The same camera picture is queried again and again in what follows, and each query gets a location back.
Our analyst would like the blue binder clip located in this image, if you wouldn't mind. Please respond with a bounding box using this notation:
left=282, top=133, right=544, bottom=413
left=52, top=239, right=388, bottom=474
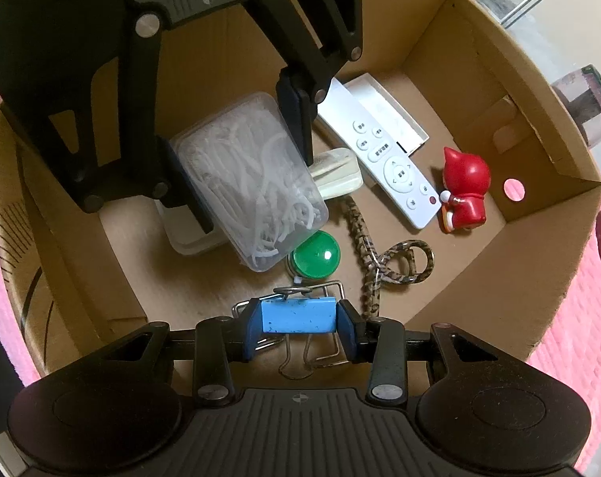
left=231, top=285, right=346, bottom=378

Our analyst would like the brown cardboard box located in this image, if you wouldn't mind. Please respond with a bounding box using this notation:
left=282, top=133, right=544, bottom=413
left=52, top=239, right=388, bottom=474
left=0, top=0, right=601, bottom=388

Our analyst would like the green dome toy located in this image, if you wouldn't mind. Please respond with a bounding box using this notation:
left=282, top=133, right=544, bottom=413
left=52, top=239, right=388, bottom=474
left=291, top=231, right=340, bottom=279

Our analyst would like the white charger adapter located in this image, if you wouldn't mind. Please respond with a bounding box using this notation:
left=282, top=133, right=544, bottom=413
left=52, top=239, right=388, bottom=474
left=159, top=201, right=229, bottom=258

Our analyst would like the red cartoon figurine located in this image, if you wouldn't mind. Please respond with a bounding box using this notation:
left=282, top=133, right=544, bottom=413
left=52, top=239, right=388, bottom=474
left=438, top=146, right=491, bottom=233

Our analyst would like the clear floss pick container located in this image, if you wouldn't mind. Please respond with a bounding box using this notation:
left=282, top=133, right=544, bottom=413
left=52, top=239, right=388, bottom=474
left=169, top=92, right=330, bottom=273

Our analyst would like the leopard print lanyard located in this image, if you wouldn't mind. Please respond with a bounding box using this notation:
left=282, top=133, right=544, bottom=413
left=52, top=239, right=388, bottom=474
left=343, top=196, right=435, bottom=319

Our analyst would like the white remote control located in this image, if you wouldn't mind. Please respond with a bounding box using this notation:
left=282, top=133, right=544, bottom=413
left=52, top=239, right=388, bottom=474
left=316, top=79, right=439, bottom=231

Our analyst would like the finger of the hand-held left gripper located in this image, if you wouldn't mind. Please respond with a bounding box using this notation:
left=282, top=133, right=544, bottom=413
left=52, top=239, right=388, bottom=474
left=246, top=0, right=365, bottom=167
left=2, top=4, right=217, bottom=235

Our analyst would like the metal wire holder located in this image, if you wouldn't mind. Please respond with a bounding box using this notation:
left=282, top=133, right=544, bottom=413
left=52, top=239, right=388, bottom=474
left=273, top=281, right=346, bottom=368

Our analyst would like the pink fluffy blanket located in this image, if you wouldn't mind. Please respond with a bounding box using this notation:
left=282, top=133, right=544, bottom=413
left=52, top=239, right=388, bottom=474
left=0, top=0, right=601, bottom=477

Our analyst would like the glass jar with lid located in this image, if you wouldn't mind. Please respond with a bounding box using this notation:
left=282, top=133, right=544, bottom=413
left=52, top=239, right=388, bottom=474
left=551, top=64, right=601, bottom=147

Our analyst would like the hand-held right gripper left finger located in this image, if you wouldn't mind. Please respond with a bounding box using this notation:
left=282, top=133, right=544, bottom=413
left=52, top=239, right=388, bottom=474
left=102, top=298, right=264, bottom=405

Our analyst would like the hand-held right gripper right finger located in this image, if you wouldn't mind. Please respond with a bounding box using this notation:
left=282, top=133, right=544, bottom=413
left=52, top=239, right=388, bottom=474
left=336, top=301, right=500, bottom=403

